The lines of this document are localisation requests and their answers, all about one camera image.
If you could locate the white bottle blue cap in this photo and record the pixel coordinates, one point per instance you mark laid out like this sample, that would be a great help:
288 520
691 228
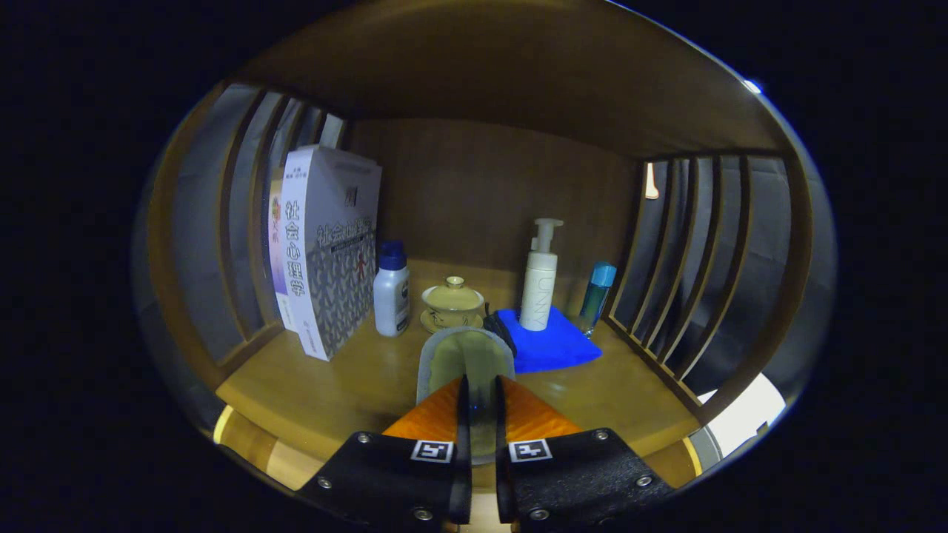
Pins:
391 296

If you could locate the thin purple book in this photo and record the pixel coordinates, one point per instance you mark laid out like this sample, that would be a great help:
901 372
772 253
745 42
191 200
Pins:
275 244

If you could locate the wooden countertop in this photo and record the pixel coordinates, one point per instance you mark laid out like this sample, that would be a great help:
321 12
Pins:
348 385

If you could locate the blue folded cloth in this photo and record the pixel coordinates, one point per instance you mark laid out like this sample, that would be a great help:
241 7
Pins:
552 344

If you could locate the white ribbed appliance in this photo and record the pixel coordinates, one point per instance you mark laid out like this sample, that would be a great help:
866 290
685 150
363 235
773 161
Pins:
744 414

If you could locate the wooden cabinet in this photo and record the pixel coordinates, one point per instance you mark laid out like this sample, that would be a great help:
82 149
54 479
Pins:
481 185

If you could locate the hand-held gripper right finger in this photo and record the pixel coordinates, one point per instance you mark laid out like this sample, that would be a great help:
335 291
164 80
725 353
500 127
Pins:
502 481

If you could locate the blue transparent bottle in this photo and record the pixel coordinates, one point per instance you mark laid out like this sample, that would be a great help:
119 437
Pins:
596 296

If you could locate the white pump bottle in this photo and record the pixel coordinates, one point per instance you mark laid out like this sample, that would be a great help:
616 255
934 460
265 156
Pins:
539 285

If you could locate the yellow lidded teacup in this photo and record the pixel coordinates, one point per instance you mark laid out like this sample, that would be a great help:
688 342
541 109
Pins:
452 302

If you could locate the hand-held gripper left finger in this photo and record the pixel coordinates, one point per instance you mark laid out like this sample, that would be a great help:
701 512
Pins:
464 481

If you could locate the thick white book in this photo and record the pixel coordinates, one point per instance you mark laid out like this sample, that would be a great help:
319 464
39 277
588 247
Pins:
341 259

